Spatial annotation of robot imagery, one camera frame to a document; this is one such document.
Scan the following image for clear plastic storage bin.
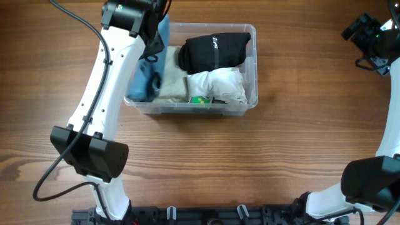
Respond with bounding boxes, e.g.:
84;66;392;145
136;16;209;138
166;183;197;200
124;22;258;116

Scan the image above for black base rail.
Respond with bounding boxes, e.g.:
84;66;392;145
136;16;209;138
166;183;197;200
71;204;349;225

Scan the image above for cream cloth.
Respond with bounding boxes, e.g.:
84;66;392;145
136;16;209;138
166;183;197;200
153;46;188;103

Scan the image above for blue denim jeans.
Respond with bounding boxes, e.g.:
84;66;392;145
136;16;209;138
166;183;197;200
125;15;170;102

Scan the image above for white t-shirt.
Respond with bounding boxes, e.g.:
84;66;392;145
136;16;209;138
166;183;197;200
187;67;248;104

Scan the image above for black garment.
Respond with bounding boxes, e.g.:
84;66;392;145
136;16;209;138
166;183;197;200
178;32;251;74

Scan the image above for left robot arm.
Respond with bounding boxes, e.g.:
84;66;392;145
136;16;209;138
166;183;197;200
50;1;171;224

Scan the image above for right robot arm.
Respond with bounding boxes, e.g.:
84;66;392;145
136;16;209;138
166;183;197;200
286;9;399;224

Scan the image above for right black cable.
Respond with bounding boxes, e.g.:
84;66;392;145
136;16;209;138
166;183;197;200
386;0;400;23

